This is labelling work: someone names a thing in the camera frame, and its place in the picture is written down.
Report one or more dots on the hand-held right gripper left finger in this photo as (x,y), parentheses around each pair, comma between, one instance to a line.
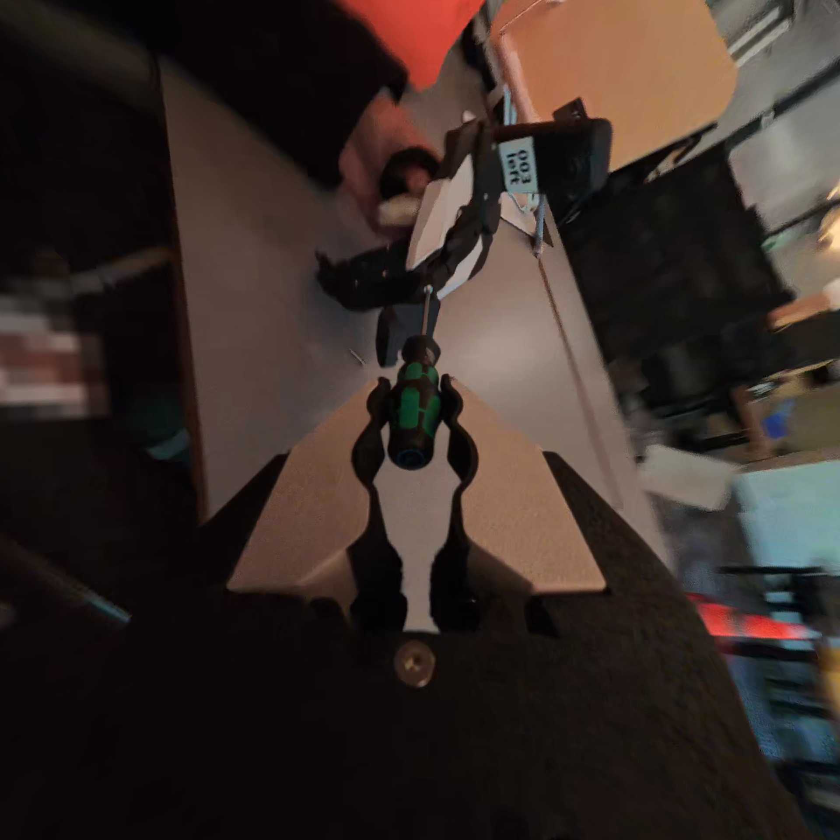
(308,518)

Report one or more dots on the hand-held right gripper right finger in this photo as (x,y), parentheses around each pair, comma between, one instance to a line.
(525,518)

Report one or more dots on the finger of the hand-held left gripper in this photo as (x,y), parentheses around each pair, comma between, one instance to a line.
(469,269)
(439,210)

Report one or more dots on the black plastic bracket part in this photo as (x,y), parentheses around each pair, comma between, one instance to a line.
(367,275)

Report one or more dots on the person's left forearm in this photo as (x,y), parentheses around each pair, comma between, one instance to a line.
(275,79)

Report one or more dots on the white desk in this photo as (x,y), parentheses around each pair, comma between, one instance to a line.
(262,295)

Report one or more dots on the person's left hand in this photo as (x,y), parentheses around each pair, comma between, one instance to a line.
(367,164)

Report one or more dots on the grey pen with yellow tip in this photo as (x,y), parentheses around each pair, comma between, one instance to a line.
(539,226)

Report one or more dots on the tan panel with black label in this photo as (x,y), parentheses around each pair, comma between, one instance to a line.
(604,59)

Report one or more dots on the large black screen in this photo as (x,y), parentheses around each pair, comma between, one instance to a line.
(669,262)

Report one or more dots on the white paper sheet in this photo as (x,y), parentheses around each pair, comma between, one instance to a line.
(686,476)

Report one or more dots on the orange traffic cone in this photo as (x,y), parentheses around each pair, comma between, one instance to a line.
(754,620)

